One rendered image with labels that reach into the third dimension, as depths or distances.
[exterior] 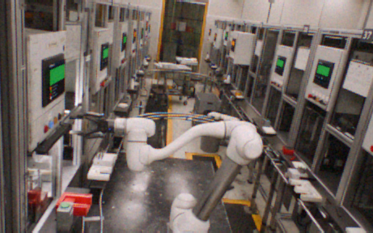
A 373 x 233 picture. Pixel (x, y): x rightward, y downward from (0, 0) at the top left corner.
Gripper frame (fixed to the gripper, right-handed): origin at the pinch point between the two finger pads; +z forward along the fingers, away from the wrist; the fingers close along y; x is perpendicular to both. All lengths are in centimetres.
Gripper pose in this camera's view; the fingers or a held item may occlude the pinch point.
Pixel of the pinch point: (74, 124)
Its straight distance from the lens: 175.7
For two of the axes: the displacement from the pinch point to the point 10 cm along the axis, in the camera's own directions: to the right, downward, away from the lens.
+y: 1.1, -9.1, -3.9
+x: 1.4, 4.0, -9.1
